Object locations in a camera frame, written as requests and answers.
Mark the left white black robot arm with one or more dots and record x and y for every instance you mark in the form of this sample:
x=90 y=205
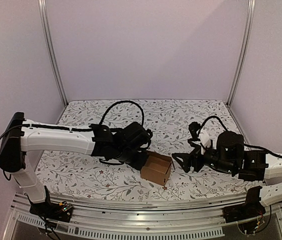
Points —
x=123 y=145

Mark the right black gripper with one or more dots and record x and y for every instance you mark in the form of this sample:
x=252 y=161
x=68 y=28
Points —
x=196 y=158

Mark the aluminium frame post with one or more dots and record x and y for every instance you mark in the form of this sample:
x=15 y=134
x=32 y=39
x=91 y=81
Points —
x=42 y=5
x=243 y=52

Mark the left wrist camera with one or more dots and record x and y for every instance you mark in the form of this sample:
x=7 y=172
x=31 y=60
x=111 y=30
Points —
x=149 y=134

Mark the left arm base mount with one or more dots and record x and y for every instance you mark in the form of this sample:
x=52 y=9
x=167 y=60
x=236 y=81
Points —
x=61 y=211

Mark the front aluminium rail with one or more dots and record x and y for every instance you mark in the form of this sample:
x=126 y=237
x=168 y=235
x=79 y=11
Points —
x=197 y=219

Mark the left aluminium frame post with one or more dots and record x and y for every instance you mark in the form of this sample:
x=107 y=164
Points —
x=42 y=5

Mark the right aluminium frame post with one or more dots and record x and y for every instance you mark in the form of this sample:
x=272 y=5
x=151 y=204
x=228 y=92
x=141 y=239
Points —
x=243 y=52

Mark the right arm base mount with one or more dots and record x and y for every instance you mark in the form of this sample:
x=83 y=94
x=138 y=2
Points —
x=251 y=207

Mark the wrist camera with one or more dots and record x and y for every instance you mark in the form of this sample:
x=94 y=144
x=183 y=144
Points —
x=199 y=132
x=149 y=134

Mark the floral patterned table mat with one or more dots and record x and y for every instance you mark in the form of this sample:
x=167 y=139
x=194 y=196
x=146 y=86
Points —
x=77 y=175

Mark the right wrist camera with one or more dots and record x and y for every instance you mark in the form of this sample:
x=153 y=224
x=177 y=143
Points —
x=199 y=132

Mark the brown cardboard box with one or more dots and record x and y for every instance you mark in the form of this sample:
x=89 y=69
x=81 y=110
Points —
x=157 y=168

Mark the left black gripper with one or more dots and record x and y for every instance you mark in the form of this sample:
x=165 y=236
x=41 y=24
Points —
x=139 y=164

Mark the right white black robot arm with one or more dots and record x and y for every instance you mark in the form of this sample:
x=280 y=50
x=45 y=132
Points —
x=230 y=157

